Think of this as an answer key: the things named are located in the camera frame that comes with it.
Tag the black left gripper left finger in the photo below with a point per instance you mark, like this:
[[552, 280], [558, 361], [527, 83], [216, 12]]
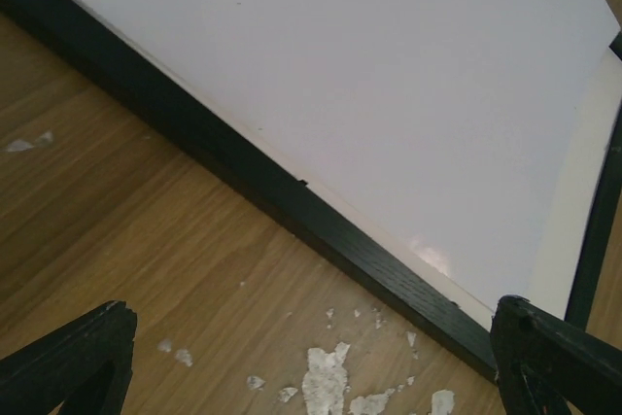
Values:
[[83, 367]]

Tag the sunflower photo print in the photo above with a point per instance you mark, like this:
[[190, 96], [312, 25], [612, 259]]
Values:
[[169, 32]]

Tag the black picture frame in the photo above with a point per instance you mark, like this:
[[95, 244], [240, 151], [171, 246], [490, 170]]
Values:
[[119, 68]]

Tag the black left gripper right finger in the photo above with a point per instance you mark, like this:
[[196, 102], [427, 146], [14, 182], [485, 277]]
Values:
[[544, 364]]

